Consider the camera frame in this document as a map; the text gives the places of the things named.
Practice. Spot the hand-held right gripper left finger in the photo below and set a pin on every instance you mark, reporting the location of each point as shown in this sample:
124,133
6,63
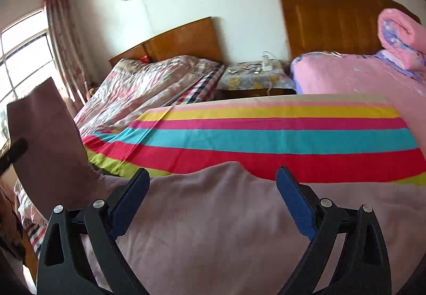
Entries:
128,209

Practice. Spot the low plain wooden headboard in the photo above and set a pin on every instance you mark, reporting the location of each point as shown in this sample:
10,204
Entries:
186,41

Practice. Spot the rolled pink floral quilt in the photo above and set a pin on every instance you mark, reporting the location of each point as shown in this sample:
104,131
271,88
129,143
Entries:
402,41

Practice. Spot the plaid bed sheet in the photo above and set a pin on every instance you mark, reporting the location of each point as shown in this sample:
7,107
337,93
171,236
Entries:
203,88

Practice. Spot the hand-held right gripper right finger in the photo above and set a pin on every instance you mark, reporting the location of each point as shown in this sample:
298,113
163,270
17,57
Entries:
296,205

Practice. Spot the nightstand with floral cloth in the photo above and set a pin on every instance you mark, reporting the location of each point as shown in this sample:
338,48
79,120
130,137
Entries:
253,81

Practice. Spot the pink bed sheet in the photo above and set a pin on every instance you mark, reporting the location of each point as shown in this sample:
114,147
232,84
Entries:
349,78

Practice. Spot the white charger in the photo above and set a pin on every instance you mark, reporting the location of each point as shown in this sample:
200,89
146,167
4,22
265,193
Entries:
265,63

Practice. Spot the dark red patterned curtain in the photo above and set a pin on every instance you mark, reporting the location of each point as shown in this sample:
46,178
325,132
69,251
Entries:
66,41

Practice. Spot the dark brown cloth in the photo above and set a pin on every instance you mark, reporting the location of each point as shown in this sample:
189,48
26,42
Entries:
10,221

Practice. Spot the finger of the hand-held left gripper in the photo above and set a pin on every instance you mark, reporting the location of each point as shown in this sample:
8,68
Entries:
15,152

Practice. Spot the light purple pants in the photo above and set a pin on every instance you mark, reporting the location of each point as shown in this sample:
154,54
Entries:
216,235

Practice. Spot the colourful striped blanket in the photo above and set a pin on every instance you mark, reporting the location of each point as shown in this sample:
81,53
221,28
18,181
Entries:
266,141

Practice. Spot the tall padded wooden headboard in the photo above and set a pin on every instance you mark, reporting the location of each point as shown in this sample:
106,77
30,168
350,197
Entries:
332,22

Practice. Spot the small red item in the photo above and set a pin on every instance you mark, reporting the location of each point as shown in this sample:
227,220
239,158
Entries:
144,59

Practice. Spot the barred window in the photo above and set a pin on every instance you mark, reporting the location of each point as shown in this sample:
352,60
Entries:
23,65

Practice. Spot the pink grey floral quilt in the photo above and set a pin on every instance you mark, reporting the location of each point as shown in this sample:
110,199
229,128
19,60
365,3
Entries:
143,88

